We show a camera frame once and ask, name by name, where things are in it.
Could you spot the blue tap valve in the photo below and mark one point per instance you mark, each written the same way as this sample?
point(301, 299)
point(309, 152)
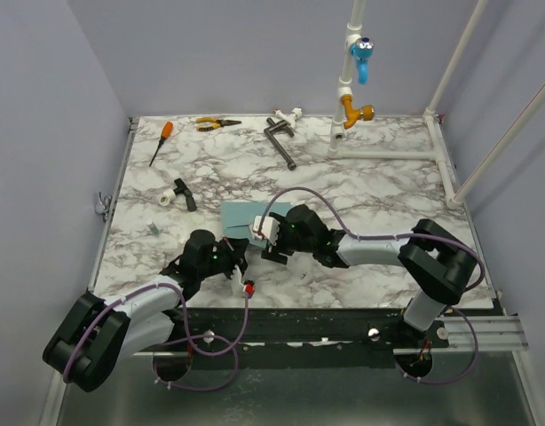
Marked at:
point(362, 50)

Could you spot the yellow handled pliers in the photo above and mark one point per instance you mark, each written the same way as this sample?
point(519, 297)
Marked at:
point(206, 124)

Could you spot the dark metal crank handle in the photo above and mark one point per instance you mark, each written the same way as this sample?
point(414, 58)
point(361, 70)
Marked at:
point(270, 132)

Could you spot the white PVC coupling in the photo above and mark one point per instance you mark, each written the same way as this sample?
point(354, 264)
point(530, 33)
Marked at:
point(166, 197)

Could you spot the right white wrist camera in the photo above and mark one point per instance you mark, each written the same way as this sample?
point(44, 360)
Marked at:
point(265, 230)

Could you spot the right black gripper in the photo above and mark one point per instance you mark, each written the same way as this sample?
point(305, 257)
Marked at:
point(272, 252)

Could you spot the white pipe fitting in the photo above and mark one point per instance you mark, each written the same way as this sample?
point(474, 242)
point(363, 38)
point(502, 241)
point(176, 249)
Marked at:
point(291, 118)

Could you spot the white PVC pipe frame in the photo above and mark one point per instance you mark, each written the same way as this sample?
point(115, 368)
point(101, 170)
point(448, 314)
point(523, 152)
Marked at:
point(454, 197)

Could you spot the orange handled screwdriver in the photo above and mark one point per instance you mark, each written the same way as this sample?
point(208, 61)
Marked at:
point(165, 134)

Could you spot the aluminium rail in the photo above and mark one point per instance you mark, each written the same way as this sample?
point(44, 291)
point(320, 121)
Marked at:
point(386, 333)

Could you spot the teal paper envelope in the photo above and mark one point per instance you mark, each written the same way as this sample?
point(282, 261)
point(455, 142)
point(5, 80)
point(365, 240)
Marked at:
point(240, 218)

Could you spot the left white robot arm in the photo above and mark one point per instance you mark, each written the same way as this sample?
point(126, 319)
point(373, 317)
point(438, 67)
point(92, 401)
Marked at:
point(98, 332)

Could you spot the black T-shaped tool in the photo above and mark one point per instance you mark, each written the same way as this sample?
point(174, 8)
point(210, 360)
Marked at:
point(182, 189)

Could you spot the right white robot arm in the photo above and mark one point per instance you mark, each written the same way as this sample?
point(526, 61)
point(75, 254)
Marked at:
point(439, 263)

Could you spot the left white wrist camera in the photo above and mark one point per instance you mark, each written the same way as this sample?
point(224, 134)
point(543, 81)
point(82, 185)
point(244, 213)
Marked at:
point(239, 286)

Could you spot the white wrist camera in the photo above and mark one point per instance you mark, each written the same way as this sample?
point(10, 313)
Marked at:
point(239, 286)
point(265, 230)

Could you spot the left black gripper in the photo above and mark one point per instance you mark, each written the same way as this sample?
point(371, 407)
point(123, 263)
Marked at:
point(236, 249)

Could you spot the wall hook clip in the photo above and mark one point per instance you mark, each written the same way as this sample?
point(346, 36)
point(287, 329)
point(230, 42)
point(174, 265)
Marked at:
point(103, 205)

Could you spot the orange tap valve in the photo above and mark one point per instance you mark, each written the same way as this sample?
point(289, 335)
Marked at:
point(353, 115)

